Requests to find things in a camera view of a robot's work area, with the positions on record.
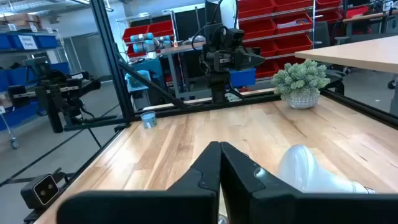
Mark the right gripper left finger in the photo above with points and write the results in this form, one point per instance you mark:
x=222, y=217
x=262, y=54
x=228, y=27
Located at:
x=140, y=208

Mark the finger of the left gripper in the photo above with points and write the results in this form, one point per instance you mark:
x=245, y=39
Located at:
x=248, y=57

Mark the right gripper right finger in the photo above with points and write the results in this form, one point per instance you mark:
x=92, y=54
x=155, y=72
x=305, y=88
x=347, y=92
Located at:
x=295, y=210

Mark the white flood lightbulb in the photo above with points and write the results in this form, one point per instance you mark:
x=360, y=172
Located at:
x=304, y=171

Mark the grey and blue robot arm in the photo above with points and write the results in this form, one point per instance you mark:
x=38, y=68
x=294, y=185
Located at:
x=146, y=45

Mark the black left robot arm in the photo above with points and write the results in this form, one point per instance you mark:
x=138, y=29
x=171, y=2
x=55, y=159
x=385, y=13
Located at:
x=217, y=84

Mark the red plastic storage bin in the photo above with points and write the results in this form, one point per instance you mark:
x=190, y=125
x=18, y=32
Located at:
x=135, y=32
x=292, y=4
x=280, y=29
x=264, y=49
x=293, y=45
x=258, y=29
x=161, y=28
x=255, y=6
x=267, y=70

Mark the blue plastic storage bin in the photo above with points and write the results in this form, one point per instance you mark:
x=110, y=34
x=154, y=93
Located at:
x=244, y=77

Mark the green succulent in grey pot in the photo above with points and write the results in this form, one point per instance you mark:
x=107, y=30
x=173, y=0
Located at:
x=300, y=81

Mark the metal shelving rack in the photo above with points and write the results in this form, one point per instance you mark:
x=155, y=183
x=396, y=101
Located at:
x=313, y=25

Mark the black office chair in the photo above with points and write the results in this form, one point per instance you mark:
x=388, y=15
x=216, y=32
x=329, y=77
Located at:
x=321, y=34

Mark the small blue round cup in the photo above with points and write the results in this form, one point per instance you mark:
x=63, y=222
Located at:
x=148, y=120

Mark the light wooden desk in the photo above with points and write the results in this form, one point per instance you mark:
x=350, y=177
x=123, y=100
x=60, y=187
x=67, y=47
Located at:
x=357, y=53

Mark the cardboard box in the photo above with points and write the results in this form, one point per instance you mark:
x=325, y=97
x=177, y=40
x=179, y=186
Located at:
x=21, y=20

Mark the blue labelled storage bin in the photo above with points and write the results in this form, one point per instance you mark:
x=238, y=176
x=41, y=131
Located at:
x=15, y=43

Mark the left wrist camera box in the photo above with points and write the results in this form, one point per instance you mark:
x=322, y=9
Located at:
x=234, y=37

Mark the black table-level camera box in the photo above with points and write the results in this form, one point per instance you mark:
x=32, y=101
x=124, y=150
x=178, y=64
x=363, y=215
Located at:
x=40, y=193

